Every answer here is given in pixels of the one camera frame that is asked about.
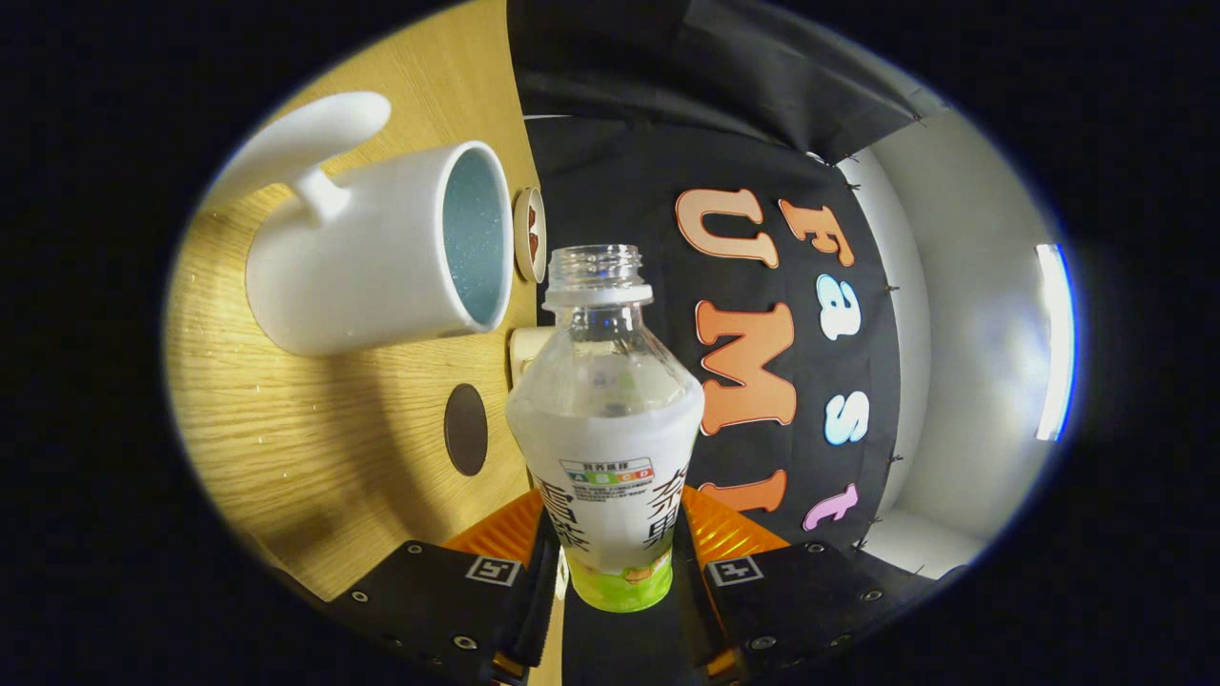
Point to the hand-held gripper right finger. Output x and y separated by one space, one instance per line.
694 610

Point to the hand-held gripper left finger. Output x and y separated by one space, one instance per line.
534 610

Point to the dark brown round coaster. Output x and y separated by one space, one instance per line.
466 431

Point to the clear juice bottle white label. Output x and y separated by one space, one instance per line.
605 429

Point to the white cup blue inside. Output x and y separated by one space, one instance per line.
362 257

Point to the white toaster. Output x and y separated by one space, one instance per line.
524 353

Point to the wooden table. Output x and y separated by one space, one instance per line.
315 429

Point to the small white plate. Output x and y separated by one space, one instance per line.
522 233

